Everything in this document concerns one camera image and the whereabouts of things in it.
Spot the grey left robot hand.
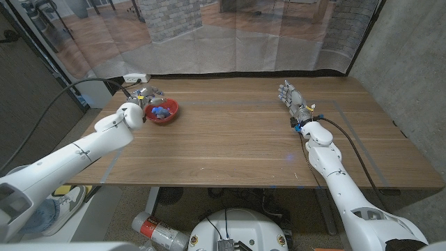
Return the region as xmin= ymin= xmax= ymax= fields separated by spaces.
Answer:
xmin=125 ymin=85 xmax=168 ymax=110

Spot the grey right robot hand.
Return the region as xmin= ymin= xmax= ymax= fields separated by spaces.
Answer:
xmin=277 ymin=79 xmax=314 ymax=127

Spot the blue toy camera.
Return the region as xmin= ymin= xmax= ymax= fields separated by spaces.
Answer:
xmin=151 ymin=106 xmax=171 ymax=120

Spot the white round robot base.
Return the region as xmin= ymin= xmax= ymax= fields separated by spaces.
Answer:
xmin=187 ymin=208 xmax=289 ymax=251

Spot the red bowl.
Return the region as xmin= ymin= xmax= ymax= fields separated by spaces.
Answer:
xmin=144 ymin=98 xmax=180 ymax=125

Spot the white power strip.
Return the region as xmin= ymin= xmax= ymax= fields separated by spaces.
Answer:
xmin=123 ymin=73 xmax=152 ymax=84

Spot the printed room backdrop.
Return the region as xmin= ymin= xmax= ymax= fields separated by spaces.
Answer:
xmin=6 ymin=0 xmax=380 ymax=80

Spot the black round floor object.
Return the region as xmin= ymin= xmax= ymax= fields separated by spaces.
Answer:
xmin=156 ymin=187 xmax=185 ymax=206

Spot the white table leg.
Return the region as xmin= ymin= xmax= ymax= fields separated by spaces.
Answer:
xmin=144 ymin=186 xmax=160 ymax=215

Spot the grey table leg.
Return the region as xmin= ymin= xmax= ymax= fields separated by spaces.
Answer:
xmin=315 ymin=188 xmax=338 ymax=236

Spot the white grey sneaker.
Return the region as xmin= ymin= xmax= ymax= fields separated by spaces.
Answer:
xmin=41 ymin=185 xmax=87 ymax=237

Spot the white red cylinder canister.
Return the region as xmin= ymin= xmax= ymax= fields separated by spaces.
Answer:
xmin=131 ymin=211 xmax=191 ymax=251

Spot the person's leg in jeans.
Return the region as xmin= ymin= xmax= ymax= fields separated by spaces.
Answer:
xmin=19 ymin=198 xmax=61 ymax=234

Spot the black power strip cable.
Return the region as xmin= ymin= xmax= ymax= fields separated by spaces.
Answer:
xmin=121 ymin=79 xmax=142 ymax=91

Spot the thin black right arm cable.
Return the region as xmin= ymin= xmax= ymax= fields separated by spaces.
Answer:
xmin=298 ymin=132 xmax=321 ymax=189

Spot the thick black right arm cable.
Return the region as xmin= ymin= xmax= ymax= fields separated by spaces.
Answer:
xmin=313 ymin=115 xmax=386 ymax=201

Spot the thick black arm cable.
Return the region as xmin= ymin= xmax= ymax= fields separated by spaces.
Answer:
xmin=0 ymin=77 xmax=133 ymax=172
xmin=313 ymin=115 xmax=386 ymax=201

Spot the black backdrop frame pole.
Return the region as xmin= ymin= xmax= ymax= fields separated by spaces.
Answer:
xmin=346 ymin=0 xmax=387 ymax=76
xmin=0 ymin=0 xmax=90 ymax=112

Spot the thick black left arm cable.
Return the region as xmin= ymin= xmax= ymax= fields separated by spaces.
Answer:
xmin=0 ymin=77 xmax=133 ymax=172

